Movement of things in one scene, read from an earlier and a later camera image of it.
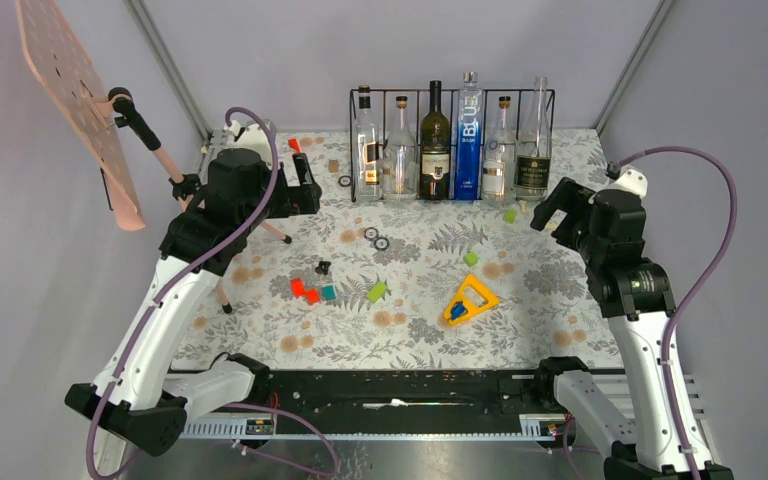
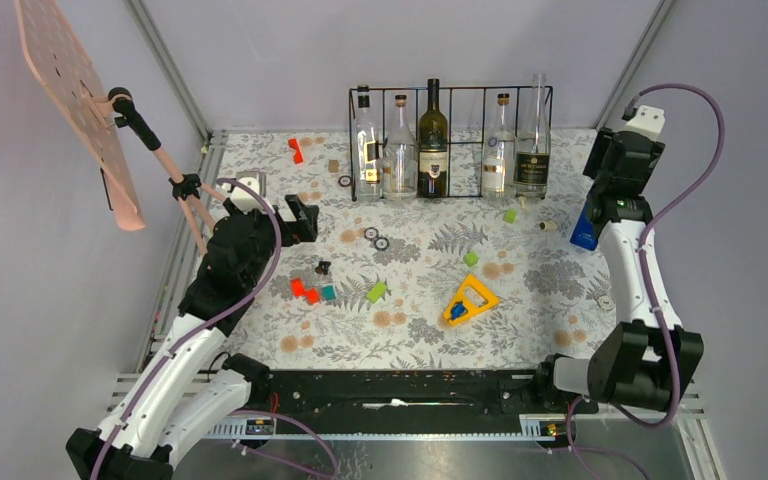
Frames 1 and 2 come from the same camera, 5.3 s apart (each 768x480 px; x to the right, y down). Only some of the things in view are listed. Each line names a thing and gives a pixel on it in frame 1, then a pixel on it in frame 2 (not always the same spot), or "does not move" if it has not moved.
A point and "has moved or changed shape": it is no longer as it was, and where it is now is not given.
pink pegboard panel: x=60 y=61 does not move
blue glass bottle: x=468 y=141 has moved or changed shape
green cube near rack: x=510 y=216 does not move
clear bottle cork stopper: x=400 y=176 does not move
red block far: x=294 y=144 does not move
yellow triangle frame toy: x=472 y=309 does not move
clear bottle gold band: x=498 y=175 does not move
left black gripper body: x=290 y=200 to x=293 y=232
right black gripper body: x=574 y=198 to x=592 y=166
